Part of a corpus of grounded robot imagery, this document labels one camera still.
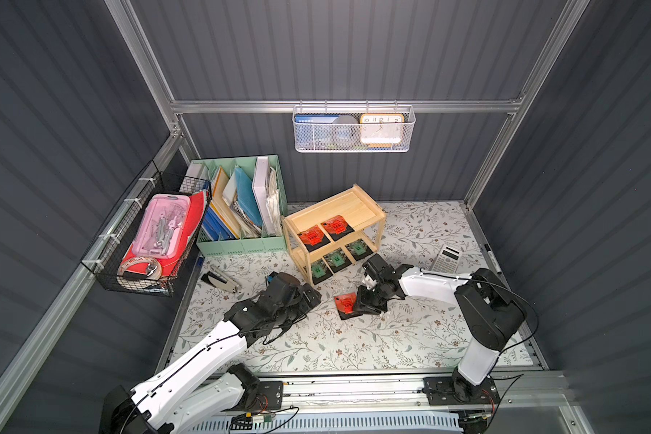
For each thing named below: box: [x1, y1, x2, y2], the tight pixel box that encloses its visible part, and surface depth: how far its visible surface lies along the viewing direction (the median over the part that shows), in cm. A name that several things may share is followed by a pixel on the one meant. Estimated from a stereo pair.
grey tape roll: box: [330, 114, 361, 149], surface depth 90 cm
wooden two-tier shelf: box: [283, 184, 387, 286], surface depth 91 cm
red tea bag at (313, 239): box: [297, 225, 331, 253], surface depth 84 cm
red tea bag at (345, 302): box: [333, 292, 357, 314], surface depth 93 cm
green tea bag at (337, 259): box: [322, 246, 352, 274], surface depth 101 cm
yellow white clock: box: [359, 113, 406, 144], surface depth 90 cm
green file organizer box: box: [186, 153, 288, 257], surface depth 99 cm
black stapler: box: [200, 271, 240, 293], surface depth 96 cm
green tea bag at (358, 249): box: [344, 238, 374, 262], surface depth 104 cm
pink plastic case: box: [132, 193, 191, 259], surface depth 74 cm
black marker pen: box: [483, 243, 502, 275], surface depth 107 cm
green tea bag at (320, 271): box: [310, 258, 334, 285], surface depth 98 cm
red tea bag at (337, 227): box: [320, 215, 355, 242], surface depth 86 cm
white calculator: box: [431, 243, 463, 273], surface depth 103 cm
